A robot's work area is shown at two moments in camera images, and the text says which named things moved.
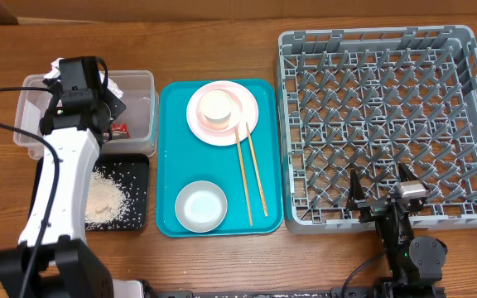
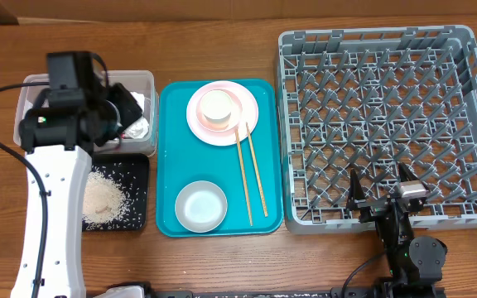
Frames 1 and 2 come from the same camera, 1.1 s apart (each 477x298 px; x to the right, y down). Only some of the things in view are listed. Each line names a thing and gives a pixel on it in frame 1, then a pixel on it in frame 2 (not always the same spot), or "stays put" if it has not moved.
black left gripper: (118, 107) → (118, 93)
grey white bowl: (200, 206) stays put
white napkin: (55, 73) → (139, 128)
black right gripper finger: (356, 191) stays put
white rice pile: (106, 201) stays put
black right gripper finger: (405, 172) stays put
